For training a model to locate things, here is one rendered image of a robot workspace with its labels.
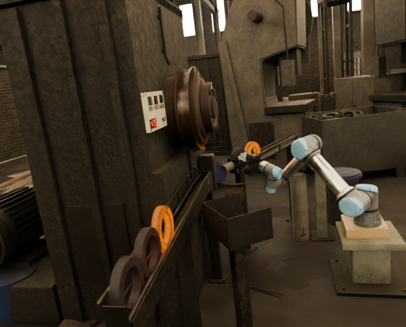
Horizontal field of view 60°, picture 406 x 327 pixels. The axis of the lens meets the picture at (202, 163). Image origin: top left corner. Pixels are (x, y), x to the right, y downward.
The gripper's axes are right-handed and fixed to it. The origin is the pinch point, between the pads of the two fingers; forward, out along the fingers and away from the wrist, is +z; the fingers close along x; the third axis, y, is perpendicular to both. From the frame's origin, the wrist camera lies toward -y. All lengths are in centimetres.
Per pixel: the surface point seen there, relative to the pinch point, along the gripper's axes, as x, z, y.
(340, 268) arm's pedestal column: -8, -86, -45
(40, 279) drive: 134, 26, -57
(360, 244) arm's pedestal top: 5, -96, -13
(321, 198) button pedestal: -45, -47, -26
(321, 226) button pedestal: -45, -54, -47
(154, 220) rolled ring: 114, -53, 22
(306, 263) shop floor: -6, -66, -54
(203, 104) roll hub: 55, -14, 50
